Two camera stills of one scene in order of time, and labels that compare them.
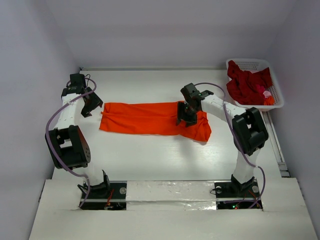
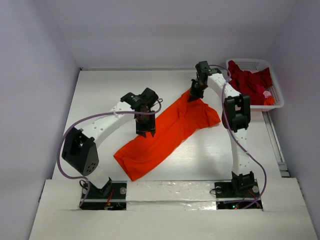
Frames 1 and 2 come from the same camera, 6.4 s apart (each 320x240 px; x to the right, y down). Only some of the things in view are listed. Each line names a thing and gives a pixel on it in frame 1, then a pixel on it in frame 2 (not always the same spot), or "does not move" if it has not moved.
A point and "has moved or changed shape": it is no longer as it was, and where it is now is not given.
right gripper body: (186, 114) -> (195, 91)
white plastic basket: (254, 65) does not move
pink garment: (261, 89) does not move
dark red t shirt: (242, 86) does not move
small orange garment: (269, 101) does not move
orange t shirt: (152, 118) has moved or changed shape
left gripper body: (91, 104) -> (145, 124)
